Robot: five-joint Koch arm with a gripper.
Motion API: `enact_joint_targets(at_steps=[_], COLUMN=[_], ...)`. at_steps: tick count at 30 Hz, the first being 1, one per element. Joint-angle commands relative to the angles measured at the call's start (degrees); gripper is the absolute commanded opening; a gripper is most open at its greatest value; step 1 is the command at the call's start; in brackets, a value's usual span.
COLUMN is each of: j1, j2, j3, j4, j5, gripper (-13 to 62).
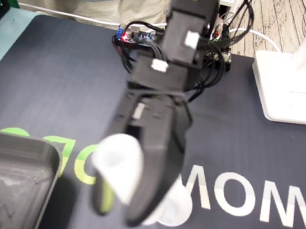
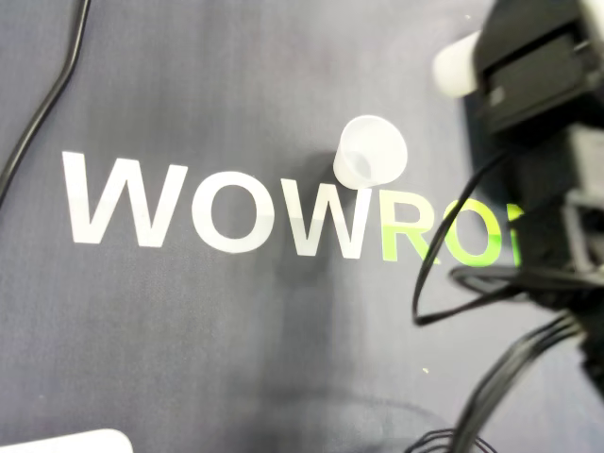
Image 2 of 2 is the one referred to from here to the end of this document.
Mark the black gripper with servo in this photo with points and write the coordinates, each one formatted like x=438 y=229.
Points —
x=538 y=80

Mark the white plastic cylinder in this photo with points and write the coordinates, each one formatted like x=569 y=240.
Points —
x=455 y=66

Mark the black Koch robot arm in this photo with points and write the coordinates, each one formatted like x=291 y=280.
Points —
x=575 y=236

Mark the translucent white plastic cup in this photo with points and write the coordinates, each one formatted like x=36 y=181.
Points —
x=373 y=146

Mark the grey mat with WOWROBO print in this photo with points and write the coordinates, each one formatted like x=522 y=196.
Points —
x=189 y=330

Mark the white flat rounded object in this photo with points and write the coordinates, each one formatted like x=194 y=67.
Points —
x=94 y=443

